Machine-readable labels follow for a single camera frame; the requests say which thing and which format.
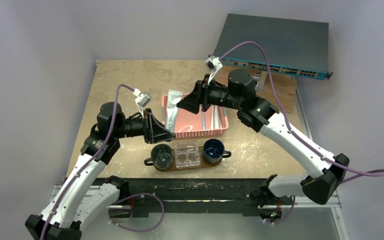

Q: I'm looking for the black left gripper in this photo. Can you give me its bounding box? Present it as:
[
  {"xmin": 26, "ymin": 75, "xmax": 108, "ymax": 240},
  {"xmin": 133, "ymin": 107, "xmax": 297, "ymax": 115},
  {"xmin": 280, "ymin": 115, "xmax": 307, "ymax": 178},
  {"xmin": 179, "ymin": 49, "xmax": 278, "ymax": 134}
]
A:
[{"xmin": 113, "ymin": 108, "xmax": 175, "ymax": 144}]

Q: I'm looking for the blue toothbrush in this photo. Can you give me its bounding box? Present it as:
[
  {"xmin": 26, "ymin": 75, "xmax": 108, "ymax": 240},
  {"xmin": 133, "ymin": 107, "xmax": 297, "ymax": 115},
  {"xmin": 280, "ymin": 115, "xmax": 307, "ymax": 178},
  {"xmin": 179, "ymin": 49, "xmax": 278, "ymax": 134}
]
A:
[{"xmin": 201, "ymin": 112, "xmax": 207, "ymax": 130}]

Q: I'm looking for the dark green mug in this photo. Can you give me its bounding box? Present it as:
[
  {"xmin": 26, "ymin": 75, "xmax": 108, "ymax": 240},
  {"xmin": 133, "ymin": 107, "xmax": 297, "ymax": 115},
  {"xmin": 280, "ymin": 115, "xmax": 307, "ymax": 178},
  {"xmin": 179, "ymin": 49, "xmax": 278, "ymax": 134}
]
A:
[{"xmin": 144, "ymin": 144, "xmax": 174, "ymax": 171}]

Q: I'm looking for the oval wooden tray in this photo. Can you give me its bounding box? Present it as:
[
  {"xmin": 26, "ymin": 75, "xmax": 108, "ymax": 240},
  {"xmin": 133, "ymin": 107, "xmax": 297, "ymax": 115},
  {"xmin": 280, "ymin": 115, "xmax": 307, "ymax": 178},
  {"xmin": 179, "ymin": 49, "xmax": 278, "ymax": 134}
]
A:
[{"xmin": 143, "ymin": 144, "xmax": 232, "ymax": 172}]

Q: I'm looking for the dark blue mug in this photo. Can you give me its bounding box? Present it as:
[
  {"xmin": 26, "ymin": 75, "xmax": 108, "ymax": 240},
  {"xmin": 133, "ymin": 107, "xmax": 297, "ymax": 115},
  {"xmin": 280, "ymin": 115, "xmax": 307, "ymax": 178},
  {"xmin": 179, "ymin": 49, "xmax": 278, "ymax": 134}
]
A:
[{"xmin": 202, "ymin": 138, "xmax": 232, "ymax": 165}]

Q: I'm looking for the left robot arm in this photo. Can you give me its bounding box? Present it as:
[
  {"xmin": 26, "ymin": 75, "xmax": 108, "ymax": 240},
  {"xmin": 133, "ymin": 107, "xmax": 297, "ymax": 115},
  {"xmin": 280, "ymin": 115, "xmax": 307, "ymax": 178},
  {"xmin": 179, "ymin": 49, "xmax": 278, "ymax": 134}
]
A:
[{"xmin": 25, "ymin": 102, "xmax": 175, "ymax": 240}]

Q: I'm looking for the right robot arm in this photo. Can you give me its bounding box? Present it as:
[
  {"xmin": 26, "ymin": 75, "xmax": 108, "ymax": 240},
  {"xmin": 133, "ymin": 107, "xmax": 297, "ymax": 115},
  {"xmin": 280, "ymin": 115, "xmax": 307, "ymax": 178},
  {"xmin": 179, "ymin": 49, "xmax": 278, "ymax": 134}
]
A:
[{"xmin": 177, "ymin": 69, "xmax": 350, "ymax": 205}]

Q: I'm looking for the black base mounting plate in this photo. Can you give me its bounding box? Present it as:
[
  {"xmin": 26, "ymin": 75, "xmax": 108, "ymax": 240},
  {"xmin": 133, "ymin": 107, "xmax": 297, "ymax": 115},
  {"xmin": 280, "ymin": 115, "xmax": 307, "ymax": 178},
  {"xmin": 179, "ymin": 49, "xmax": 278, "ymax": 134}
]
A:
[{"xmin": 92, "ymin": 177, "xmax": 293, "ymax": 218}]

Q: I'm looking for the wooden base board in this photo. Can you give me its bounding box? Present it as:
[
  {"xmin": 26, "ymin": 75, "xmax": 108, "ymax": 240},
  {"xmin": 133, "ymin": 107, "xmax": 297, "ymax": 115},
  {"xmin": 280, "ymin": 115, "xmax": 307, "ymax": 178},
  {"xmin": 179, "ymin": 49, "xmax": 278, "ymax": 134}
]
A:
[{"xmin": 215, "ymin": 66, "xmax": 297, "ymax": 114}]

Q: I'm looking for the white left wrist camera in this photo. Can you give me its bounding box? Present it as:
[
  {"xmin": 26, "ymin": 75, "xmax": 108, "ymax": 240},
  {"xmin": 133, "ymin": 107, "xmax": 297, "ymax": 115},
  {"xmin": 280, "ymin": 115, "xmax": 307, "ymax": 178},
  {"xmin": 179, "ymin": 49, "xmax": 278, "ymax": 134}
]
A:
[{"xmin": 132, "ymin": 88, "xmax": 152, "ymax": 117}]

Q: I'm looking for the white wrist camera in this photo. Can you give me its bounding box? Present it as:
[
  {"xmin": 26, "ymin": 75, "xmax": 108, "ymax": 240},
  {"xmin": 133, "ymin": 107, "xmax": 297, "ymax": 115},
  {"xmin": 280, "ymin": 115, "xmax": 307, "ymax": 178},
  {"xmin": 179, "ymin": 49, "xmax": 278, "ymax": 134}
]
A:
[
  {"xmin": 204, "ymin": 55, "xmax": 223, "ymax": 85},
  {"xmin": 132, "ymin": 88, "xmax": 152, "ymax": 117}
]

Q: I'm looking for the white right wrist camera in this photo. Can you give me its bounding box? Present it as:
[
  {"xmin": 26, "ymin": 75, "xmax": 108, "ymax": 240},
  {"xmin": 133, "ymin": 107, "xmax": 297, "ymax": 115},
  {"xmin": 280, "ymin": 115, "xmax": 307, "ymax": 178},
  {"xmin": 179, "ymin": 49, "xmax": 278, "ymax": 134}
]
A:
[{"xmin": 204, "ymin": 55, "xmax": 223, "ymax": 85}]

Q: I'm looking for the metal stand bracket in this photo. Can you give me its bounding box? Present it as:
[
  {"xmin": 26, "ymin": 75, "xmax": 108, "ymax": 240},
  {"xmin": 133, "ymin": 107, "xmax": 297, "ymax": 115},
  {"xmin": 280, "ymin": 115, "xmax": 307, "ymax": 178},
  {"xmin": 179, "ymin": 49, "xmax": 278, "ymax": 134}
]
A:
[{"xmin": 253, "ymin": 71, "xmax": 268, "ymax": 93}]

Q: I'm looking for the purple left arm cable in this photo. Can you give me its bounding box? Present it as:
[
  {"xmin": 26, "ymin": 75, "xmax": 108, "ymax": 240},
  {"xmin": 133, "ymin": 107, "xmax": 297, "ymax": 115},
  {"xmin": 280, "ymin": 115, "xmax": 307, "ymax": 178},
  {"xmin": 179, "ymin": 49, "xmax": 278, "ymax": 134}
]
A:
[{"xmin": 39, "ymin": 83, "xmax": 136, "ymax": 240}]

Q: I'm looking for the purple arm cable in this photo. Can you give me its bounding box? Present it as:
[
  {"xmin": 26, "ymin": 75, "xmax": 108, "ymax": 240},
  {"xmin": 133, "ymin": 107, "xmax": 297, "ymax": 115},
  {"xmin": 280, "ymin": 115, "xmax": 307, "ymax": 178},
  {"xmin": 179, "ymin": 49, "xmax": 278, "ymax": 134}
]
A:
[
  {"xmin": 218, "ymin": 41, "xmax": 384, "ymax": 226},
  {"xmin": 39, "ymin": 83, "xmax": 136, "ymax": 240}
]

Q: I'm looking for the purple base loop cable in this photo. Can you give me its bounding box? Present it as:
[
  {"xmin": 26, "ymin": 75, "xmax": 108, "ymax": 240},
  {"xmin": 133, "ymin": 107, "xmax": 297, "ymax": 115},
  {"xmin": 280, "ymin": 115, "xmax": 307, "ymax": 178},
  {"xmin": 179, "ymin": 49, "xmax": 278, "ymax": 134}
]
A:
[{"xmin": 108, "ymin": 192, "xmax": 166, "ymax": 233}]

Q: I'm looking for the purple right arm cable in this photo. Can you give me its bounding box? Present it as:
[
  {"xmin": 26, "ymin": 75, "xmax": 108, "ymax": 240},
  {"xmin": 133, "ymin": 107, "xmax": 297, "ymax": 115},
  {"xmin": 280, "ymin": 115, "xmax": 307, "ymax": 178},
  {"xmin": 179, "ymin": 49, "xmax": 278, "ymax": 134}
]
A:
[{"xmin": 218, "ymin": 41, "xmax": 384, "ymax": 226}]

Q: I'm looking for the blue network switch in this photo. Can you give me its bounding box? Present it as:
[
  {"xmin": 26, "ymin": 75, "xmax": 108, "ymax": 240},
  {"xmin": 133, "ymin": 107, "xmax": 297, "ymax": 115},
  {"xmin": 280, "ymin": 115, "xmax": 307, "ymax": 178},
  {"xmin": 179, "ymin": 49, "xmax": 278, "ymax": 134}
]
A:
[{"xmin": 212, "ymin": 13, "xmax": 333, "ymax": 80}]

